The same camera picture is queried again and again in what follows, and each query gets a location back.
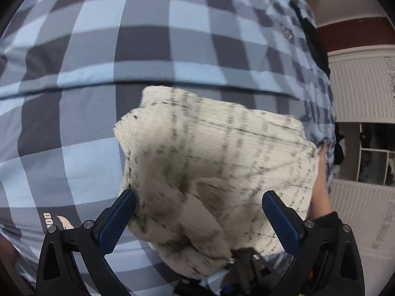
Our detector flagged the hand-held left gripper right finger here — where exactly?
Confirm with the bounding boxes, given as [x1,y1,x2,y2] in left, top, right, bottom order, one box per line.
[262,190,366,296]

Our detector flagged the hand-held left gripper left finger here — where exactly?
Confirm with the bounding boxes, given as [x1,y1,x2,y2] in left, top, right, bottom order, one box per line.
[35,189,138,296]

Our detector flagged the cream plaid button shirt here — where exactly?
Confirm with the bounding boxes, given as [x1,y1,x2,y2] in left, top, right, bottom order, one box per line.
[114,86,320,279]

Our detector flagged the dark clothes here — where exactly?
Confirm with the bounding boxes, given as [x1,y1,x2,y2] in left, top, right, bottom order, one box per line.
[335,129,346,167]

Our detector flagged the person's bare leg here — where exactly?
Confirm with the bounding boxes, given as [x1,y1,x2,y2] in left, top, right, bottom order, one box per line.
[309,143,338,222]

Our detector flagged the white ribbed cabinet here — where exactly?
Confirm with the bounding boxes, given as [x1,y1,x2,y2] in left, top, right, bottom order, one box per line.
[327,46,395,253]

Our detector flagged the blue checked blanket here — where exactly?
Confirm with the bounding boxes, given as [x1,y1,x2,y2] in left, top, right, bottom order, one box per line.
[0,0,337,296]

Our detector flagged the black garment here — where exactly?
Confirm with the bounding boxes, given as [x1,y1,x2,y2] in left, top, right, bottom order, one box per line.
[288,0,331,76]

